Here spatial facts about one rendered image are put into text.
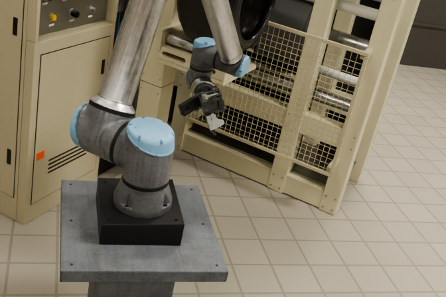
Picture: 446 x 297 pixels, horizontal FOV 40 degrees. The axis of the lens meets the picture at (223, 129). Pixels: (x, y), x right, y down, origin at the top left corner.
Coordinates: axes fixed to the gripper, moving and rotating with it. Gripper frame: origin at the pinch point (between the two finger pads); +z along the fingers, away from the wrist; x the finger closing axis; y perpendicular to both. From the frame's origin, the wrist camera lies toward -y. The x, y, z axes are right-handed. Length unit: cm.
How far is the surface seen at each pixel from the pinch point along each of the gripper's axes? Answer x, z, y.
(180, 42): 1, -77, 2
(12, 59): -17, -64, -69
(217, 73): 13, -60, 14
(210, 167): 102, -118, 5
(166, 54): 7, -82, -6
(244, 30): 9, -91, 35
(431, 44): 197, -365, 287
